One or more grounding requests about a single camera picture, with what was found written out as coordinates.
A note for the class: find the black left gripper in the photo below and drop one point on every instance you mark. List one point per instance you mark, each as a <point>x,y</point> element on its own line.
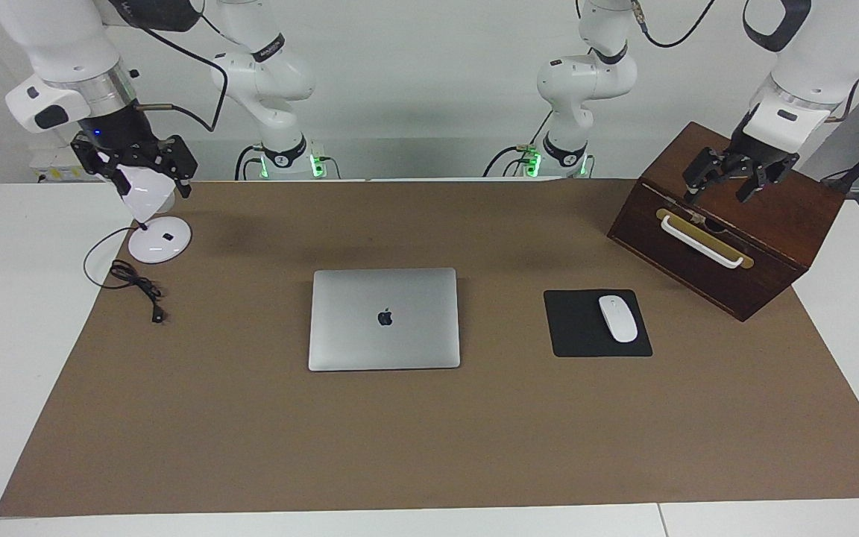
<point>765,153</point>

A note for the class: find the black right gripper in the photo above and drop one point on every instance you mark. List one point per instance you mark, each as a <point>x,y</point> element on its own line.
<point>120,130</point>

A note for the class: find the silver grey laptop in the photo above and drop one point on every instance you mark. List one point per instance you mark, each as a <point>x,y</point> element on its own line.
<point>385,343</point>

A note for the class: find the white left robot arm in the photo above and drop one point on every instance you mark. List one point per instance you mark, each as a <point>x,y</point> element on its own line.
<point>825,45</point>

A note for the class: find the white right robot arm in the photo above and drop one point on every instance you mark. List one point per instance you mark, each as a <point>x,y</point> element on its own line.
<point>64,37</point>

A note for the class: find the dark wooden box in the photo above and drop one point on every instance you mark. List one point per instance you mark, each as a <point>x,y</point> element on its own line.
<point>772,224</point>

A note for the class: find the white socket box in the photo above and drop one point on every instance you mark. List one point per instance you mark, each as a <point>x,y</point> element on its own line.
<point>60,168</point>

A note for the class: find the white desk lamp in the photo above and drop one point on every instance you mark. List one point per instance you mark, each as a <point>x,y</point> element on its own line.
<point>161,242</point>

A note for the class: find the white computer mouse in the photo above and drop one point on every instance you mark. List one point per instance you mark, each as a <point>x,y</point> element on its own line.
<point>618,319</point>

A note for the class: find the black mouse pad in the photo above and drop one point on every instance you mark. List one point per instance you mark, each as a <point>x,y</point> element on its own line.
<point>575,328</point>

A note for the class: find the brown table mat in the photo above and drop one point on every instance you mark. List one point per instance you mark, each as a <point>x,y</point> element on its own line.
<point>400,447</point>

